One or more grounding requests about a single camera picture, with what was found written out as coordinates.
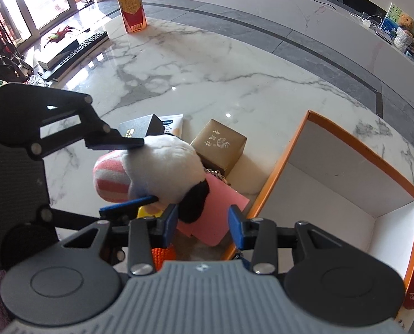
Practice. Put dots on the orange knitted toy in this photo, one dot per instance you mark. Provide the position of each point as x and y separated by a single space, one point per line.
163 255

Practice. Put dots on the amber tea bottle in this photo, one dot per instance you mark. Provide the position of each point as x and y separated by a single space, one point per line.
131 5

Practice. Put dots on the brown cardboard box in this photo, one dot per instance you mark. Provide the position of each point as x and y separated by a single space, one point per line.
220 146

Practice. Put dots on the red potted plant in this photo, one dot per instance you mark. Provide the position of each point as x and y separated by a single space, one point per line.
59 34

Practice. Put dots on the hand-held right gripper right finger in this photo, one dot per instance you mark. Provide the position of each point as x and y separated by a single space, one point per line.
235 228

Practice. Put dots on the brown teddy bear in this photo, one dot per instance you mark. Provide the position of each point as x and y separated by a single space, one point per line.
406 21

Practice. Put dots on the dark handbag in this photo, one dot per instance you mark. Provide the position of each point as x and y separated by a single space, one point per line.
5 66

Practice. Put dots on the illustrated card box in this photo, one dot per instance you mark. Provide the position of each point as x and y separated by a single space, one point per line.
140 127

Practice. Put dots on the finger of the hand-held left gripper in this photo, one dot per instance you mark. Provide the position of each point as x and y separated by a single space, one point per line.
123 142
130 204

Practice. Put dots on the white and black plush toy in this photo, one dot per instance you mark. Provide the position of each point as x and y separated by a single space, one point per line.
161 170

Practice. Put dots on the orange cardboard box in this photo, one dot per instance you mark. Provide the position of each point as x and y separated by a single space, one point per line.
335 195

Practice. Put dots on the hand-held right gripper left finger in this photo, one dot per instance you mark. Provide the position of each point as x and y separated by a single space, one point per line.
170 223

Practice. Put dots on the pink flat pouch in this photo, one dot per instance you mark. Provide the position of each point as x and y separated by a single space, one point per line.
215 208

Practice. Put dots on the white lotion tube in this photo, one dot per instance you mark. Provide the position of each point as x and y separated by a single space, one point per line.
173 123

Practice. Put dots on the white flat box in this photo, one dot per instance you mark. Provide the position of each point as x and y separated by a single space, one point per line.
59 54

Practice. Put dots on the yellow tape measure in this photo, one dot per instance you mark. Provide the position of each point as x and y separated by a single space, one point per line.
147 212

